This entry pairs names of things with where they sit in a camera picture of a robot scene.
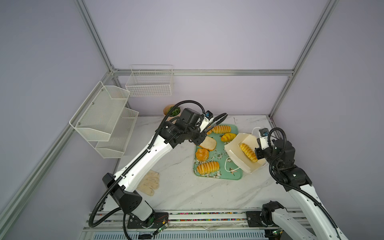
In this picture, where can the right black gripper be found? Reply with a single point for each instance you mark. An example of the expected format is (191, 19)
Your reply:
(257, 152)

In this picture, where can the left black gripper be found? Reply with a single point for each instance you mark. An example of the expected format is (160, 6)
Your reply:
(202, 136)

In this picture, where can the long ridged fake bread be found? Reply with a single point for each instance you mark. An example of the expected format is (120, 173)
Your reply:
(249, 152)

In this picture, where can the fake toast slice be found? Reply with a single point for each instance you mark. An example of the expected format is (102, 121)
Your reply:
(208, 144)

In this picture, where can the yellow fake bread roll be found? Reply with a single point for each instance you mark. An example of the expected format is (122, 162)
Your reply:
(202, 155)

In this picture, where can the yellow ridged fake croissant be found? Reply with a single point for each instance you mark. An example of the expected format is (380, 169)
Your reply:
(222, 129)

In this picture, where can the white paper bag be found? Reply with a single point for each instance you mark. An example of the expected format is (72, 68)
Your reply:
(236, 154)

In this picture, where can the ridged yellow fake loaf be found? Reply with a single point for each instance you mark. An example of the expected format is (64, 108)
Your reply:
(208, 168)

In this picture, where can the small yellow ridged bun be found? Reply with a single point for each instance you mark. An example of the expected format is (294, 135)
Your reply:
(228, 137)

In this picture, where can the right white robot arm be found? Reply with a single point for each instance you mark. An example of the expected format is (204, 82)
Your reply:
(297, 183)

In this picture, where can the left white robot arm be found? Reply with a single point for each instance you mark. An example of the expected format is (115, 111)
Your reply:
(122, 186)

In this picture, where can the potted green plant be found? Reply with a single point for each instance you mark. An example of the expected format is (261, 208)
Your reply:
(174, 111)

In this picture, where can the green floral tray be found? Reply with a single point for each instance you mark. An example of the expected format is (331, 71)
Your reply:
(228, 169)

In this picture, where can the white two-tier mesh shelf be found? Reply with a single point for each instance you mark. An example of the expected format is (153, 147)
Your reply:
(105, 121)

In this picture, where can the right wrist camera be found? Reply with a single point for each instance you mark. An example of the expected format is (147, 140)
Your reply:
(263, 139)

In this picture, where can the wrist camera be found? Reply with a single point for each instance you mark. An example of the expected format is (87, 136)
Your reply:
(206, 121)
(263, 139)

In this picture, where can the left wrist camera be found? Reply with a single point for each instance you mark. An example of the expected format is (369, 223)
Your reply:
(206, 121)

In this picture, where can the white wire basket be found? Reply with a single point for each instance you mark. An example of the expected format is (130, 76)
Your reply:
(151, 80)

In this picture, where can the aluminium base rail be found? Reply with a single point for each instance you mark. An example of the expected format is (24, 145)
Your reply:
(189, 220)

